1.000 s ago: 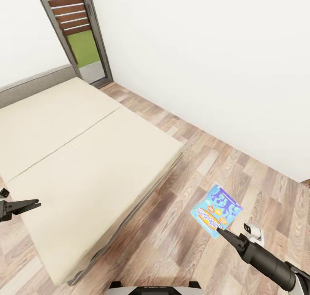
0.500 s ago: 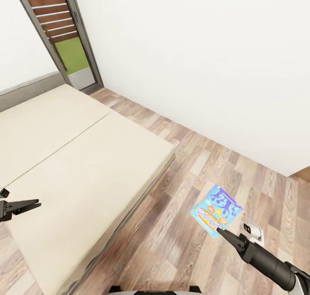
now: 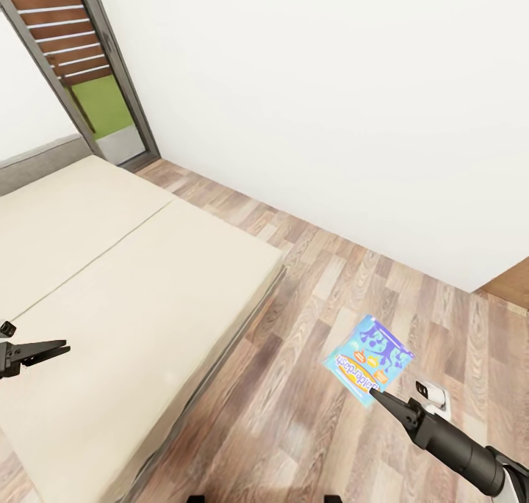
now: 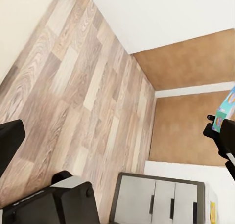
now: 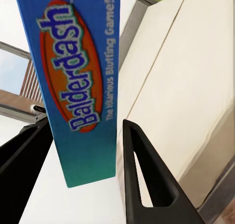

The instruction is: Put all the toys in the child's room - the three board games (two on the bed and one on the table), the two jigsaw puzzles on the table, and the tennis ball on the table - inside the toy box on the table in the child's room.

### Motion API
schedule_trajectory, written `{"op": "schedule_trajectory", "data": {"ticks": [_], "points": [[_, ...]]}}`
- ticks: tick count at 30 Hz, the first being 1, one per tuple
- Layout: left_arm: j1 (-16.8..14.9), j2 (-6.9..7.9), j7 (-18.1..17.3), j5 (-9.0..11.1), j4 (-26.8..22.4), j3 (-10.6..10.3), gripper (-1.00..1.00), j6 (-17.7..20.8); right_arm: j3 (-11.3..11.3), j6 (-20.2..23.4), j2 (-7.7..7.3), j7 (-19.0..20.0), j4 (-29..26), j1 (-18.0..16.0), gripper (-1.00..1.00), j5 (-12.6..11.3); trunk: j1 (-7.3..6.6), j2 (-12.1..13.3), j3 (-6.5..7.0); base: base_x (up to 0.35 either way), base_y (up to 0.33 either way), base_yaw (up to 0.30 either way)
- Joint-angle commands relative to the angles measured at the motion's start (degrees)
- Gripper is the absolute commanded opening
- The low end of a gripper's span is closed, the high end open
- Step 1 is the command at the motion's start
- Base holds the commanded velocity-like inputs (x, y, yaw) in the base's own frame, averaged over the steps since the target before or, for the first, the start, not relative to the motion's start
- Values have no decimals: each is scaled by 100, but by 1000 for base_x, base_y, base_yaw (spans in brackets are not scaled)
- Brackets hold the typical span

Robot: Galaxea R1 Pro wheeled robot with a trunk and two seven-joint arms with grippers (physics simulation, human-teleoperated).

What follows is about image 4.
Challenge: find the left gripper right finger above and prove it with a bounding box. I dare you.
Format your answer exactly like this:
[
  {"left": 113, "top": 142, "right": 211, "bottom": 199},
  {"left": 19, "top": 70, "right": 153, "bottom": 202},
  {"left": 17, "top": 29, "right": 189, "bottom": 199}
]
[{"left": 219, "top": 119, "right": 235, "bottom": 159}]

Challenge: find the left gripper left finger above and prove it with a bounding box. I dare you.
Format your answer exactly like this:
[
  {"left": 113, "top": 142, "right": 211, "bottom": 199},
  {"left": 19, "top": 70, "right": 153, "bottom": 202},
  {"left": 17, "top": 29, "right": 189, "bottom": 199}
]
[{"left": 0, "top": 120, "right": 25, "bottom": 178}]

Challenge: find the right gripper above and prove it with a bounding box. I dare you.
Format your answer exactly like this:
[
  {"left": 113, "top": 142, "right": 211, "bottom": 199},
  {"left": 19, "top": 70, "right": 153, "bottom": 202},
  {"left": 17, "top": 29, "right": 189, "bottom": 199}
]
[{"left": 204, "top": 123, "right": 228, "bottom": 149}]

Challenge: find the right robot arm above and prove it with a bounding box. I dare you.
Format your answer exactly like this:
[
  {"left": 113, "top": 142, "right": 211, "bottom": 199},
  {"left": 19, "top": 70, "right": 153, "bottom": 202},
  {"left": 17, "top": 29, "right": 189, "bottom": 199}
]
[{"left": 204, "top": 115, "right": 235, "bottom": 180}]

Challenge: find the board game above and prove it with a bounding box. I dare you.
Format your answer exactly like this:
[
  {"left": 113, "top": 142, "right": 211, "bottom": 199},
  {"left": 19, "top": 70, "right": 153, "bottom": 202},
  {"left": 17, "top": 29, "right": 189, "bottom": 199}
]
[
  {"left": 211, "top": 202, "right": 220, "bottom": 224},
  {"left": 212, "top": 86, "right": 235, "bottom": 132}
]

